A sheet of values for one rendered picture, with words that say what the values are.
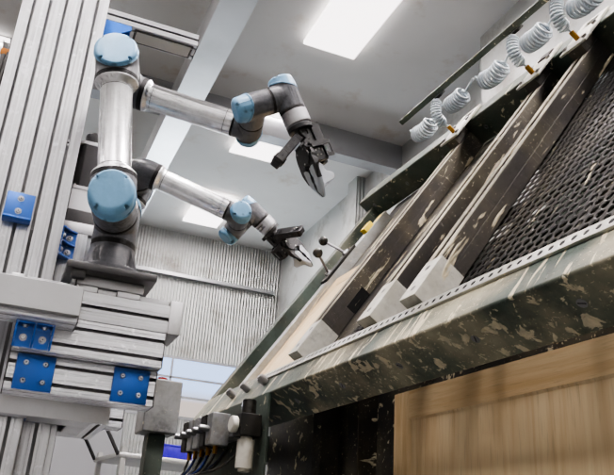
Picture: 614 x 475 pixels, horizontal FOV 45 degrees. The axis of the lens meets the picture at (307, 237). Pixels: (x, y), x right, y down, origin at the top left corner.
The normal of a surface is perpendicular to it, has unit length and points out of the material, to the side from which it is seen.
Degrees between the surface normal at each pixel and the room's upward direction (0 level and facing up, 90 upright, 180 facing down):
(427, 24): 180
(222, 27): 180
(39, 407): 90
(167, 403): 90
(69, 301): 90
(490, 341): 146
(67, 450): 90
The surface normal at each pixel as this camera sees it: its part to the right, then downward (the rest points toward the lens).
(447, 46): -0.07, 0.92
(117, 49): 0.15, -0.49
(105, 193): 0.17, -0.25
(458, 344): -0.56, 0.64
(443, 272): 0.43, -0.33
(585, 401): -0.90, -0.22
